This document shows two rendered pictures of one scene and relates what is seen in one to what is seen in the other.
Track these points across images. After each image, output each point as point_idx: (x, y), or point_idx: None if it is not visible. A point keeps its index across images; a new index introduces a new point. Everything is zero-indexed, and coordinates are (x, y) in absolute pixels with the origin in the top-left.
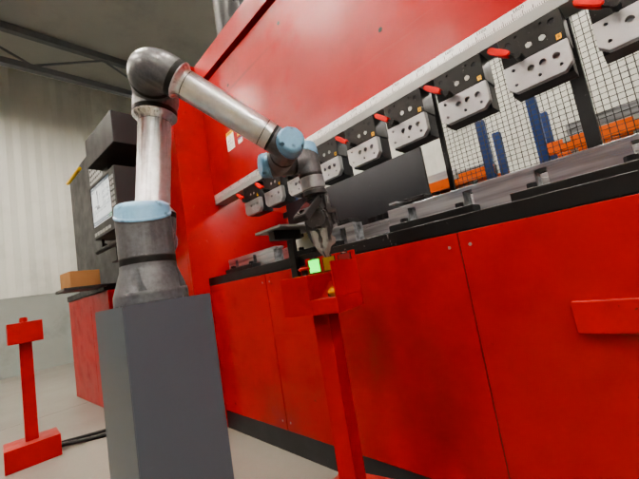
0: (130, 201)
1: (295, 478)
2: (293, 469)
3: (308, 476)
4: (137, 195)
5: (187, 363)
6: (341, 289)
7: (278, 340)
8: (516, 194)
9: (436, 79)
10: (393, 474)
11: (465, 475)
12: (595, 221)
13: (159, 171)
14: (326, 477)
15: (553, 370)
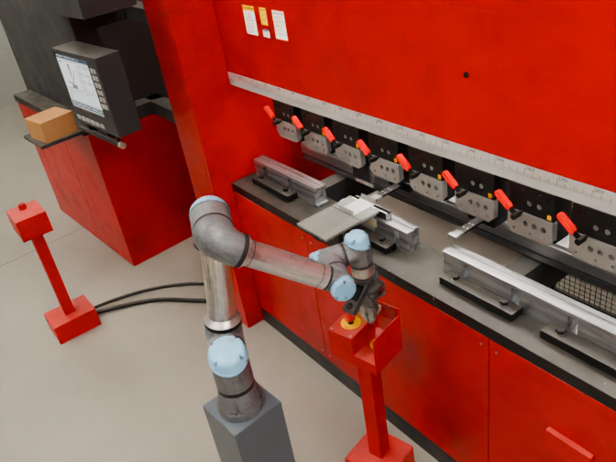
0: (223, 363)
1: (333, 406)
2: (331, 395)
3: (345, 406)
4: (211, 314)
5: (271, 444)
6: (381, 355)
7: (319, 294)
8: (544, 334)
9: (512, 183)
10: (413, 431)
11: (462, 458)
12: (576, 401)
13: (226, 297)
14: (360, 411)
15: (528, 447)
